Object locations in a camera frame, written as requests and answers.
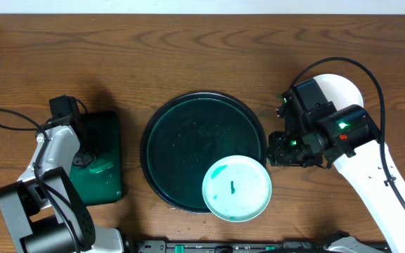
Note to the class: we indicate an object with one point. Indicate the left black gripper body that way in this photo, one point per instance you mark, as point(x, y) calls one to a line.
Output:
point(84, 157)

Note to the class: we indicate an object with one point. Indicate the green sponge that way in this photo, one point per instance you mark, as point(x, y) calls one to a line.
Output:
point(98, 166)

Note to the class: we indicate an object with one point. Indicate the mint plate front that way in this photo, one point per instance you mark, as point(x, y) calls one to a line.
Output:
point(237, 188)

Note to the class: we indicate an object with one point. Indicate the white plate with green stain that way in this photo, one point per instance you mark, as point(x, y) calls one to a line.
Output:
point(338, 89)

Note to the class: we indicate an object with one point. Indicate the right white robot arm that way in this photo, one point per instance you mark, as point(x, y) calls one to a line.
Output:
point(364, 160)

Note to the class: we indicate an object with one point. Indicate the dark green rectangular tray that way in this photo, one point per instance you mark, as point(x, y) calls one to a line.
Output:
point(105, 187)

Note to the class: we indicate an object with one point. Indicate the round dark green tray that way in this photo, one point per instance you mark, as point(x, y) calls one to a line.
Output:
point(187, 135)

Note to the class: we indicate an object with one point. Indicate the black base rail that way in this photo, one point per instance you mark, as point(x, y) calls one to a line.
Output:
point(347, 245)

